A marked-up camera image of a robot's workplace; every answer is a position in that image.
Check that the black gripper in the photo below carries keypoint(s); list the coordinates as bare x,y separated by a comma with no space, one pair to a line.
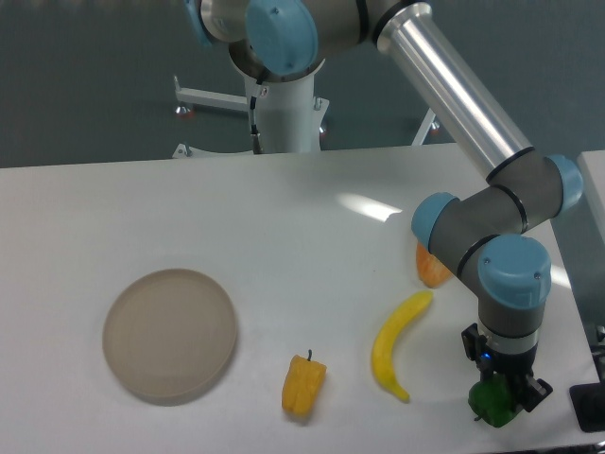
512,358

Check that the green bell pepper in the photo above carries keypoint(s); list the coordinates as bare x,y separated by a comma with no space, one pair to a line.
492,401

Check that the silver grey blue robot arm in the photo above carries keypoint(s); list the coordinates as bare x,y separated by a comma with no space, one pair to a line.
482,240

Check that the yellow bell pepper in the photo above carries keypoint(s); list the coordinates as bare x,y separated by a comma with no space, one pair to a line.
303,382

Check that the round beige plate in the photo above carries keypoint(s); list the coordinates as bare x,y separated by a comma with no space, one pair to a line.
169,337

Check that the black device at table edge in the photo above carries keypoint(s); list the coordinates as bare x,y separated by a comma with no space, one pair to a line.
588,403

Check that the yellow banana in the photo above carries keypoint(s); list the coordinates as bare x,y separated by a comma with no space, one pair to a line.
396,324

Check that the orange fruit piece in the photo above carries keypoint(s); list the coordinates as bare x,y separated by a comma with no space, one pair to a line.
430,270

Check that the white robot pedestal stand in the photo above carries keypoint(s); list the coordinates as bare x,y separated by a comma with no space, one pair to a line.
284,113

